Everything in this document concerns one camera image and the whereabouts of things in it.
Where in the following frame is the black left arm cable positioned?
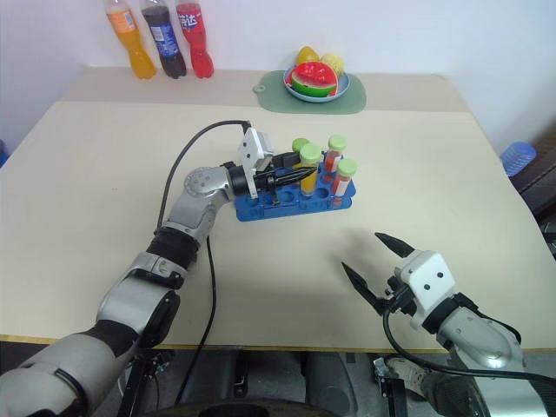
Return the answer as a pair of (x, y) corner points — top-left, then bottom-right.
(156, 120), (254, 407)

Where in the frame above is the blue ribbed plastic stool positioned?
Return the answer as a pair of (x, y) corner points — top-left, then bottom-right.
(499, 141), (539, 177)

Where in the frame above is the orange soda bottle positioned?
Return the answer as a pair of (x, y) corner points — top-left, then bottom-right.
(103, 0), (158, 81)

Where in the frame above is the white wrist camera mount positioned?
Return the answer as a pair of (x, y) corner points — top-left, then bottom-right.
(393, 249), (458, 332)
(237, 127), (275, 201)

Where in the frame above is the toy yellow corn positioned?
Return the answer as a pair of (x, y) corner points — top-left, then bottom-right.
(320, 51), (349, 76)

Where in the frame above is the red soda bottle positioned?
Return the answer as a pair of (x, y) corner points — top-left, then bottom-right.
(175, 0), (215, 80)

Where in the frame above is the dark cola bottle blue label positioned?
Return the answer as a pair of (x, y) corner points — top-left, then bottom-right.
(139, 0), (189, 80)

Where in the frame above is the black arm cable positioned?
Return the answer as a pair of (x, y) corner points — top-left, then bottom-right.
(382, 309), (556, 381)
(156, 120), (254, 407)

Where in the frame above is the red liquid green-capped test tube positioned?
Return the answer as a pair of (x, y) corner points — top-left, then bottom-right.
(331, 157), (359, 208)
(324, 134), (349, 182)

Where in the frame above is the yellow liquid green-capped test tube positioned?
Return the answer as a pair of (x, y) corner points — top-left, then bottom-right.
(291, 137), (312, 169)
(299, 143), (324, 200)

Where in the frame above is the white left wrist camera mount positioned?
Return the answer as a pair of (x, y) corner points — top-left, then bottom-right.
(237, 127), (275, 201)

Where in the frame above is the toy yellow bell pepper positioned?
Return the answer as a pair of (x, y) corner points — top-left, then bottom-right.
(295, 45), (323, 67)

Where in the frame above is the white grey shoe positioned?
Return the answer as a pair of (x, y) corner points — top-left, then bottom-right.
(385, 354), (437, 399)

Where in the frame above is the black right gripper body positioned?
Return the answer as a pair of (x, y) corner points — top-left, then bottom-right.
(381, 275), (419, 317)

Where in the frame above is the light blue plate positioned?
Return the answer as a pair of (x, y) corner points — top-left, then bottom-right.
(282, 64), (352, 104)

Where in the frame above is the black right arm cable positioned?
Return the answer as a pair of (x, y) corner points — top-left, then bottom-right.
(382, 309), (556, 381)

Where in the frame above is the dark wooden furniture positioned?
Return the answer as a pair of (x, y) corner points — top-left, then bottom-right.
(515, 124), (556, 264)

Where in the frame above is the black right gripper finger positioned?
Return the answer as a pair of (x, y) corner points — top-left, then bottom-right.
(374, 232), (419, 261)
(341, 261), (387, 314)

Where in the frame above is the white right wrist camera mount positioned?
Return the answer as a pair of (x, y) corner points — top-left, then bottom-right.
(393, 249), (458, 332)

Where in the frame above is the green cutting mat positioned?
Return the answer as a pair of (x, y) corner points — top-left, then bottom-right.
(253, 69), (368, 116)

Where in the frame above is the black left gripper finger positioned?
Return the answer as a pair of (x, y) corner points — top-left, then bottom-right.
(272, 151), (302, 169)
(265, 168), (316, 187)

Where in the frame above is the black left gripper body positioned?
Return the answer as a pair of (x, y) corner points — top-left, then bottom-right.
(253, 154), (283, 207)

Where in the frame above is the toy watermelon slice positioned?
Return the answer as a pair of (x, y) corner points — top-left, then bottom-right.
(289, 61), (341, 99)

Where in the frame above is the blue test tube rack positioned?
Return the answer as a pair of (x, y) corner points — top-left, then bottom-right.
(234, 149), (359, 224)

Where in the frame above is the black table clamp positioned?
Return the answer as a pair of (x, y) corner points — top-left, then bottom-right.
(372, 355), (408, 417)
(116, 350), (173, 417)

